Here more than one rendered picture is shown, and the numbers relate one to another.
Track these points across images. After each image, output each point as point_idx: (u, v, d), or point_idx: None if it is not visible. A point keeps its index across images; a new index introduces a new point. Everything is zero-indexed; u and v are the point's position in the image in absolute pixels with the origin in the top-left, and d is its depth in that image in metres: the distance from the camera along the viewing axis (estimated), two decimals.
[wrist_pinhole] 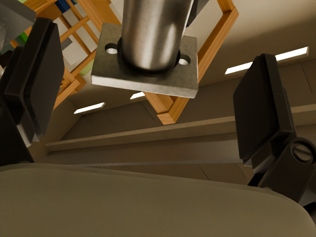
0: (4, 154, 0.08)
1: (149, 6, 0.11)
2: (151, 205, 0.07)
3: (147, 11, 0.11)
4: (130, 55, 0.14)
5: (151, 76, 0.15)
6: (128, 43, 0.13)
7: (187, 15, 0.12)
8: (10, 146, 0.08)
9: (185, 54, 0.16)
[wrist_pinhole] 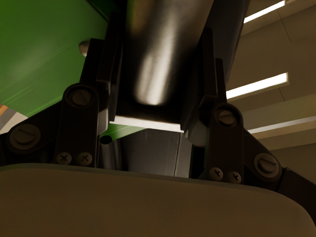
0: (76, 139, 0.09)
1: (153, 46, 0.10)
2: (151, 205, 0.07)
3: (150, 51, 0.10)
4: (130, 91, 0.13)
5: (154, 113, 0.14)
6: (129, 80, 0.12)
7: (193, 52, 0.11)
8: (83, 135, 0.09)
9: None
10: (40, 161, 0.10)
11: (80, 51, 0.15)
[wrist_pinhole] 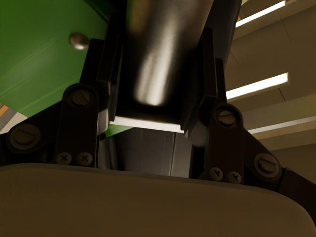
0: (76, 139, 0.09)
1: (153, 46, 0.10)
2: (151, 205, 0.07)
3: (150, 51, 0.10)
4: (130, 91, 0.13)
5: (154, 113, 0.13)
6: (129, 80, 0.12)
7: (193, 52, 0.11)
8: (83, 135, 0.09)
9: None
10: (40, 161, 0.10)
11: (70, 43, 0.15)
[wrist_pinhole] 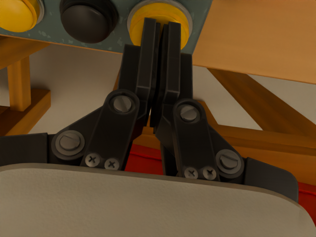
0: (108, 144, 0.09)
1: None
2: (151, 205, 0.07)
3: None
4: None
5: None
6: None
7: None
8: (116, 141, 0.09)
9: None
10: (77, 169, 0.10)
11: None
